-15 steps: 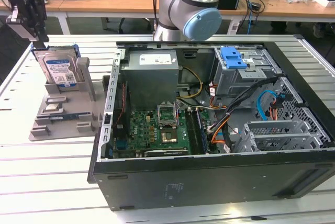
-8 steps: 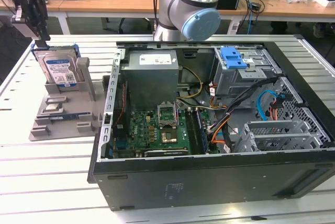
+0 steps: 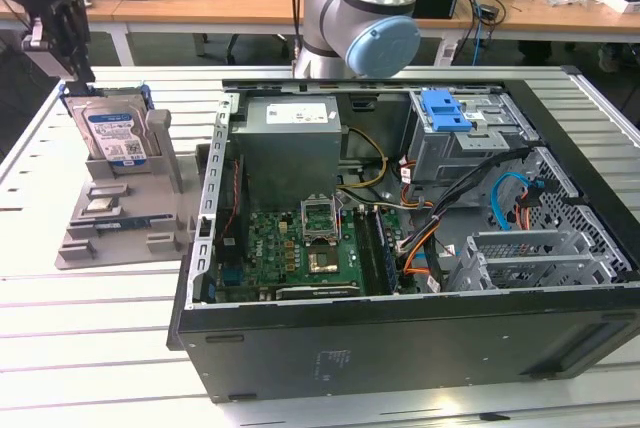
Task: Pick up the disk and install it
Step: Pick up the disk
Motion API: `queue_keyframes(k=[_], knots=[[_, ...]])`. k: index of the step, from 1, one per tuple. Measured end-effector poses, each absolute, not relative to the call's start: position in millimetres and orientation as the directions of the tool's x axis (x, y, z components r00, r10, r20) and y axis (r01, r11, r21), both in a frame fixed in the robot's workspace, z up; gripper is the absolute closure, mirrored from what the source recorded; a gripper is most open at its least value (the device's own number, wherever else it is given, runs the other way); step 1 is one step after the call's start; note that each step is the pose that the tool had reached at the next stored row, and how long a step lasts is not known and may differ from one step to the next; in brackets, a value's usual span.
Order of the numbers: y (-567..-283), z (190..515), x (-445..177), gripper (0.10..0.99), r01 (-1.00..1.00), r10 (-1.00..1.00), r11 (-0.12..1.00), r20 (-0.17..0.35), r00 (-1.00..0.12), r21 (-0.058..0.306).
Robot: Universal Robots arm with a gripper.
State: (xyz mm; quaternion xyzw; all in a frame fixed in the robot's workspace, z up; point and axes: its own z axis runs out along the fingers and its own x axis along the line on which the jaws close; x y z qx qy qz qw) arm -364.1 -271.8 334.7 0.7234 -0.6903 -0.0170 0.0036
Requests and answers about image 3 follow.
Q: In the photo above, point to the white box with black inset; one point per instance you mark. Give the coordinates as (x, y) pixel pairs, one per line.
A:
(610, 3)

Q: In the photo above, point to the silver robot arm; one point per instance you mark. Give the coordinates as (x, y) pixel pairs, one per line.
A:
(350, 3)

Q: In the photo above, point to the black graphics card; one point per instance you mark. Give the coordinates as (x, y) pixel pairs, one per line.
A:
(320, 292)

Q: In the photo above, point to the black PC case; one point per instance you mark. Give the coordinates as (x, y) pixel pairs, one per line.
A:
(400, 358)

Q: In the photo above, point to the blue RAM stick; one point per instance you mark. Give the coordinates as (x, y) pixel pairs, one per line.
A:
(125, 223)

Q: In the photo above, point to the CPU socket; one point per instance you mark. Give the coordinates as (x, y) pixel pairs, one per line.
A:
(324, 260)

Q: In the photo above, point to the black case fan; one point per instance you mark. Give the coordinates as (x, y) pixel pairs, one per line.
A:
(231, 198)

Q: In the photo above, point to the black RAM slot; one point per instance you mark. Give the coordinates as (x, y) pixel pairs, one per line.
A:
(367, 253)

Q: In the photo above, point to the blue plastic drive latch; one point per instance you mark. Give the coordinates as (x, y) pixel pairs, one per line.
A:
(442, 118)

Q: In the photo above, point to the silver CPU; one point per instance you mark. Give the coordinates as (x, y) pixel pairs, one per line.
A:
(100, 204)

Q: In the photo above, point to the grey parts rack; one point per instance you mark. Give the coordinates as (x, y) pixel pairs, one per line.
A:
(140, 188)

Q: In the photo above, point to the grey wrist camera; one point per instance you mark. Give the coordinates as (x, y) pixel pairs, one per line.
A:
(45, 60)

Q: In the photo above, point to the green motherboard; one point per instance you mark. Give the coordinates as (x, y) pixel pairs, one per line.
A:
(270, 248)

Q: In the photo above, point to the grey power supply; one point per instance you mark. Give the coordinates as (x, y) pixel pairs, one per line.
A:
(285, 158)

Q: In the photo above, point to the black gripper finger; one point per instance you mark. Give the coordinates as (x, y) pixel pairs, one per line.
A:
(75, 38)

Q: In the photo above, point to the hard disk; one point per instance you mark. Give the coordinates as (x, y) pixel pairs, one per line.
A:
(112, 128)

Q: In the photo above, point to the dark RAM stick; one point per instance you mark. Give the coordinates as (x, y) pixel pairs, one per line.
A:
(387, 253)

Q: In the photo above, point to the grey optical drive cage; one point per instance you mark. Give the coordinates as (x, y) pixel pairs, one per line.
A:
(450, 158)

